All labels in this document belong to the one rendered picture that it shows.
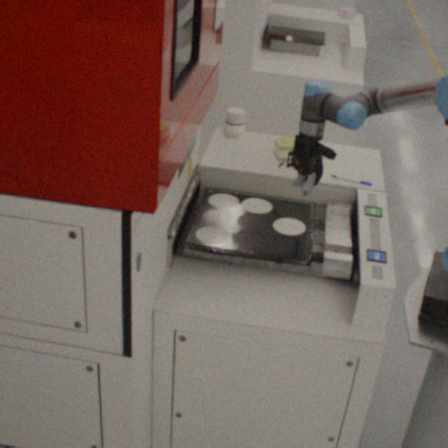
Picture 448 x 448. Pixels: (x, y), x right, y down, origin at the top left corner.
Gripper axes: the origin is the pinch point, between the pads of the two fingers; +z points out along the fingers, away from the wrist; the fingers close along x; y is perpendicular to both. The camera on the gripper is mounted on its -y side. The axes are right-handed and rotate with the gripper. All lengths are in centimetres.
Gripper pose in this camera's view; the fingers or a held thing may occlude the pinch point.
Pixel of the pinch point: (307, 191)
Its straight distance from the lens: 208.6
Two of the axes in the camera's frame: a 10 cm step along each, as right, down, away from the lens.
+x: 6.9, 4.1, -5.9
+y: -7.2, 3.1, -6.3
